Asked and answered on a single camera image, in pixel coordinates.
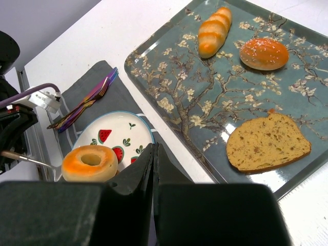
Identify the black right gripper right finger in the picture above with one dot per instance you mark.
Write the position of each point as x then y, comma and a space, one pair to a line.
213, 214

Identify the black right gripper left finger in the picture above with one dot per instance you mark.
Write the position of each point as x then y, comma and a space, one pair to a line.
116, 212

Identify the orange glazed donut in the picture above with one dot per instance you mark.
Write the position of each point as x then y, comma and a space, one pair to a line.
90, 163

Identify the striped long bread roll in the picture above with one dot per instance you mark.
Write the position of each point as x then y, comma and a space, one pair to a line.
213, 32

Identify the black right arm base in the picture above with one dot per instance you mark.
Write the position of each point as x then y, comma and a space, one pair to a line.
14, 123

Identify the brown bread slice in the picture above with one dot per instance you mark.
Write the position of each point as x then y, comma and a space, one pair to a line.
265, 143

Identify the white watermelon pattern plate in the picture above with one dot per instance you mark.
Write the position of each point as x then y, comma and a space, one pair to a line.
124, 132

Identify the iridescent fork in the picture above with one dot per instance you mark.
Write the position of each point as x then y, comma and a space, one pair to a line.
99, 94

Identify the iridescent knife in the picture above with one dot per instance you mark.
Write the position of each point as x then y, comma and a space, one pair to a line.
112, 75

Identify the grey striped placemat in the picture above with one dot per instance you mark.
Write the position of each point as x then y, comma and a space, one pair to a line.
117, 99

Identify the floral teal serving tray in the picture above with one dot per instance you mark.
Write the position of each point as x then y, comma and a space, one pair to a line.
204, 100

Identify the round sesame bun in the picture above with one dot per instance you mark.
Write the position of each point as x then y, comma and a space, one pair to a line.
264, 54

